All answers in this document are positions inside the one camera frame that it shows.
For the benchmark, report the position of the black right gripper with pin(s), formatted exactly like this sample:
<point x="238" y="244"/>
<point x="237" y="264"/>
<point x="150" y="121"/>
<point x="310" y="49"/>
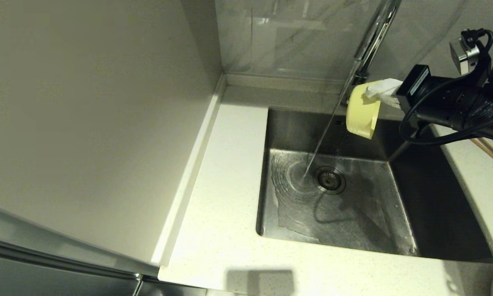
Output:
<point x="439" y="100"/>

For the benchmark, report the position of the yellow plastic bowl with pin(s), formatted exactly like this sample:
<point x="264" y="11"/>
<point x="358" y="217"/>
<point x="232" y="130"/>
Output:
<point x="361" y="115"/>

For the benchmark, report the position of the chrome kitchen faucet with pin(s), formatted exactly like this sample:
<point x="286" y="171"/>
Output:
<point x="374" y="37"/>

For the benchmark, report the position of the stainless steel sink basin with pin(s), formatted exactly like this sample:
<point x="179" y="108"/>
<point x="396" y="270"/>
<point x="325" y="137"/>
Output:
<point x="353" y="213"/>

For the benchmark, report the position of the round metal drain strainer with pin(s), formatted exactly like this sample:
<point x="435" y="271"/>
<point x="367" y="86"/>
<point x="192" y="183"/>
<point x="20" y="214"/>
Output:
<point x="329" y="179"/>

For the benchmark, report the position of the beige tall side panel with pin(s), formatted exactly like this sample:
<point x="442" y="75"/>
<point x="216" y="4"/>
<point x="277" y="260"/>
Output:
<point x="86" y="102"/>

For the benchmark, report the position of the grey stainless appliance door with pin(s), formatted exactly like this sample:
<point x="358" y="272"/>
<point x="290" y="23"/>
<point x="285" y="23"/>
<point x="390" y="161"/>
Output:
<point x="45" y="279"/>

